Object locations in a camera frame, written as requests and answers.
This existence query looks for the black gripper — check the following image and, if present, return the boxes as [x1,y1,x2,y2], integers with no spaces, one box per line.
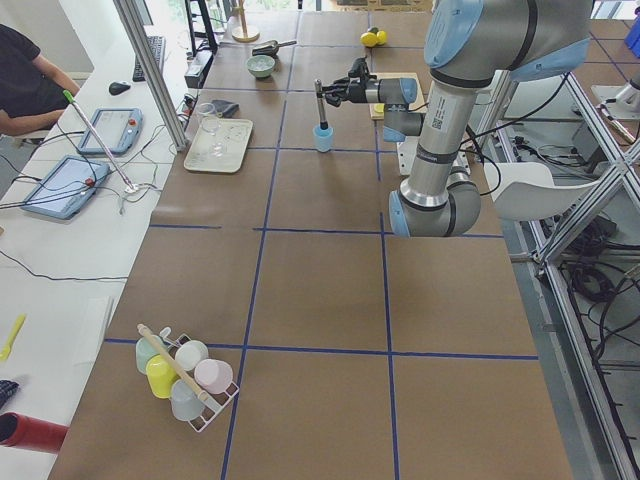
[322,77,368,106]

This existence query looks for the steel stirring rod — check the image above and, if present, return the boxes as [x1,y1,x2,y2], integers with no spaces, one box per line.
[314,79,329,130]

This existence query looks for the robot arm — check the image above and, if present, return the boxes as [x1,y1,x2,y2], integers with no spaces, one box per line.
[322,0,593,237]

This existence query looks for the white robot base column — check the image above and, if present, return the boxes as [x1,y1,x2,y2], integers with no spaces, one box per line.
[395,69,516,176]

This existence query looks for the blue cup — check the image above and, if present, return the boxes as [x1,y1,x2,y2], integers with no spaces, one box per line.
[313,124,334,153]

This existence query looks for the white cup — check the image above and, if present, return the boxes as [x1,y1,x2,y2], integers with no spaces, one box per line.
[175,340,209,372]

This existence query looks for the pink cup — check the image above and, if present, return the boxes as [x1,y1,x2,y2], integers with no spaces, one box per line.
[194,359,233,394]

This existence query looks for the mint green cup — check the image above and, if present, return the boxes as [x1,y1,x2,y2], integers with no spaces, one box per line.
[135,337,158,375]

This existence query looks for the yellow cup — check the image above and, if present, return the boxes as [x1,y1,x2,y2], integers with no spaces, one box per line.
[145,355,179,399]

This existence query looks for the pale grey cup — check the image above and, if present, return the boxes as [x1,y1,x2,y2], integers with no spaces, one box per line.
[170,379,204,422]

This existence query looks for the whole yellow lemons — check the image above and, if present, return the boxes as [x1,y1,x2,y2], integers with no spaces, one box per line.
[360,27,388,48]

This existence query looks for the metal ice scoop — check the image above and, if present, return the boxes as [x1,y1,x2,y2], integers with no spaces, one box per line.
[251,40,297,57]

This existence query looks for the green bowl of ice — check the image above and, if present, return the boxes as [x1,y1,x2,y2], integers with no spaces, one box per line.
[246,55,276,79]

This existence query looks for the wooden cutting board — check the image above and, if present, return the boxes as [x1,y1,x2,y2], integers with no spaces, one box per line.
[369,71,430,122]

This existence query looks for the wooden stand with base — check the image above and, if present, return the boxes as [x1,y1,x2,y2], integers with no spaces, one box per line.
[231,0,260,43]

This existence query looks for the dark grey cloth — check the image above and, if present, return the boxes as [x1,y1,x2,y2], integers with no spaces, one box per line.
[211,99,239,119]

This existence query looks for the cream bear tray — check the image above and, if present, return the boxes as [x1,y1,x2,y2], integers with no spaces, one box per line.
[184,118,253,174]

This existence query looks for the clear glass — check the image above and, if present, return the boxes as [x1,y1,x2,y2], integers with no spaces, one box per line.
[195,102,225,157]

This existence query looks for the black keyboard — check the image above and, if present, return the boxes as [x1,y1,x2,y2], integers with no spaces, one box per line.
[131,35,167,83]

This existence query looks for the far teach pendant tablet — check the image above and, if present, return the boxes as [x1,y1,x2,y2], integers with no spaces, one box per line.
[77,108,143,156]

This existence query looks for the teach pendant tablet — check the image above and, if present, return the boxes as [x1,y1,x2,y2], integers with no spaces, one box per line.
[21,155,110,220]
[77,108,143,156]

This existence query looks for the computer mouse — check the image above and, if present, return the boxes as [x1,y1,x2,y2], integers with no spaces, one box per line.
[108,81,131,96]

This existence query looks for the microphone stick stand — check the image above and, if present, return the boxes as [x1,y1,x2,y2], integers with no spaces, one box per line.
[63,90,140,195]

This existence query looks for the near teach pendant tablet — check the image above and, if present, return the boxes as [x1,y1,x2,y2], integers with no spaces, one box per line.
[21,155,110,220]

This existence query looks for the seated person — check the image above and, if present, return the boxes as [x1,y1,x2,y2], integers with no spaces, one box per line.
[1,25,80,136]

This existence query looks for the red cylinder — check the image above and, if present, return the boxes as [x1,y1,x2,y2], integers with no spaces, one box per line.
[1,412,68,454]

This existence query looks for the aluminium frame post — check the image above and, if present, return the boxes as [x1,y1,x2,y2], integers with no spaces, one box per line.
[113,0,188,152]

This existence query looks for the wooden rack handle rod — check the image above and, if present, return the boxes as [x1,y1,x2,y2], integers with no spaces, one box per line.
[137,323,211,403]

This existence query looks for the white wire cup rack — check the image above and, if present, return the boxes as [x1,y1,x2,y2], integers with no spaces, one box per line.
[159,327,239,432]

